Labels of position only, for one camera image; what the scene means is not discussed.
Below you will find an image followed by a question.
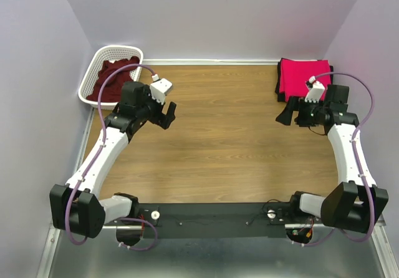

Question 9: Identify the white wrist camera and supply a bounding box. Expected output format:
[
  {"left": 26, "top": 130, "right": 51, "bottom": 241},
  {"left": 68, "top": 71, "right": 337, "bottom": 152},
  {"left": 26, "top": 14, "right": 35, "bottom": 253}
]
[
  {"left": 304, "top": 76, "right": 325, "bottom": 103},
  {"left": 150, "top": 79, "right": 173, "bottom": 105}
]

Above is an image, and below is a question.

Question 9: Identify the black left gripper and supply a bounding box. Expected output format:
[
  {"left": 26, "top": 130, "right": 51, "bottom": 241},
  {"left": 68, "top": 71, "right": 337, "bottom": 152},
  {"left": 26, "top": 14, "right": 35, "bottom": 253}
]
[{"left": 137, "top": 85, "right": 176, "bottom": 129}]

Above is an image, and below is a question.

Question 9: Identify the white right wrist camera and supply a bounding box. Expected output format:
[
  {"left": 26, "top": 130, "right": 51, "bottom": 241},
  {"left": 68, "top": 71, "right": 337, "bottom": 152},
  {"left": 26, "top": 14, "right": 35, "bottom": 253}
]
[{"left": 304, "top": 76, "right": 325, "bottom": 103}]

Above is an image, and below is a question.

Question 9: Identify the folded pink t shirt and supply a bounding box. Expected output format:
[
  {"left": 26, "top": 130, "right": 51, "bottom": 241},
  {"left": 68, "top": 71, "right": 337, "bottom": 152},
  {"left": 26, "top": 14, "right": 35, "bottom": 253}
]
[{"left": 278, "top": 58, "right": 331, "bottom": 94}]

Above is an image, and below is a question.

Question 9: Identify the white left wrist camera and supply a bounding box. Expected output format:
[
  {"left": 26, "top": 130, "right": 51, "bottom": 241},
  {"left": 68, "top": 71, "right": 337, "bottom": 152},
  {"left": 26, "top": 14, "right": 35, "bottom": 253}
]
[{"left": 150, "top": 79, "right": 173, "bottom": 105}]

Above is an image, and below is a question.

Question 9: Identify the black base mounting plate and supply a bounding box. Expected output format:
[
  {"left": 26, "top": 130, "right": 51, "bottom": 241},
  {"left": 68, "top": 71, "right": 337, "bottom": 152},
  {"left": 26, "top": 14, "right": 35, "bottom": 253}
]
[{"left": 102, "top": 201, "right": 325, "bottom": 246}]

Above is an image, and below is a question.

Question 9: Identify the maroon t shirt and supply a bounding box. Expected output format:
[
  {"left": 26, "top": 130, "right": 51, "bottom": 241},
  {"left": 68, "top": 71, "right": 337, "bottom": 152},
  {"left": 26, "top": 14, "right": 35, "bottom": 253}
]
[{"left": 86, "top": 56, "right": 140, "bottom": 103}]

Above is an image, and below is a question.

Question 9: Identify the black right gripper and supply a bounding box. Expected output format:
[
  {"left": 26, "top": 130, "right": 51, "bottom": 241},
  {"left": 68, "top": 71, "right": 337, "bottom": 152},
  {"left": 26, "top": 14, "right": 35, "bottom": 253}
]
[{"left": 275, "top": 95, "right": 327, "bottom": 128}]

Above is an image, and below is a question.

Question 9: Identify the white plastic laundry basket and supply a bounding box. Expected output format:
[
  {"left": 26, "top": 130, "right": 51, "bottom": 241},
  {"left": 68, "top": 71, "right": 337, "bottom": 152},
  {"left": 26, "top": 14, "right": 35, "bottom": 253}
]
[{"left": 78, "top": 45, "right": 144, "bottom": 108}]

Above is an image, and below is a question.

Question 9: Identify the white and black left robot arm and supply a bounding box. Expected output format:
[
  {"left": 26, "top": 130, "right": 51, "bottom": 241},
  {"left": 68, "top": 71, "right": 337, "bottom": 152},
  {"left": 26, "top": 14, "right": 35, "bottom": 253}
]
[{"left": 49, "top": 79, "right": 176, "bottom": 238}]

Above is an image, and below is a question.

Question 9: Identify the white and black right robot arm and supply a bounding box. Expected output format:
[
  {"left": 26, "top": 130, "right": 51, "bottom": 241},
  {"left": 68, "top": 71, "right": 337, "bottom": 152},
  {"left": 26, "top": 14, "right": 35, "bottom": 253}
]
[{"left": 276, "top": 85, "right": 388, "bottom": 234}]

